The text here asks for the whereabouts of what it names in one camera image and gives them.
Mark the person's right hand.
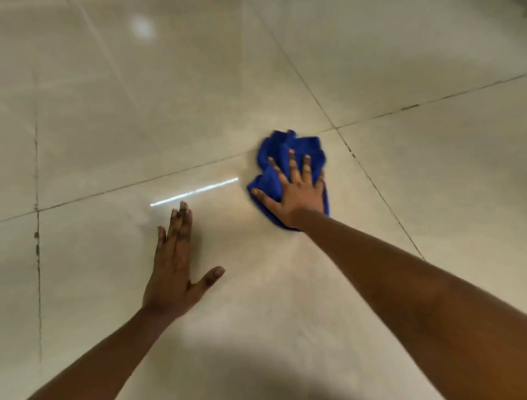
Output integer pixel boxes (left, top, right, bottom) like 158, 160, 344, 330
250, 149, 327, 230

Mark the person's left hand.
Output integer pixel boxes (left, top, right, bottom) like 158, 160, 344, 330
141, 201, 226, 321

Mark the blue cleaning cloth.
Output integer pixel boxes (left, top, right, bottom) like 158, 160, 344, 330
246, 130, 330, 232

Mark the person's right forearm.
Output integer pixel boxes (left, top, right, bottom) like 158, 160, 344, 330
293, 209, 527, 400

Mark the person's left forearm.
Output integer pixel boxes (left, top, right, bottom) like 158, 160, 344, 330
26, 306, 178, 400

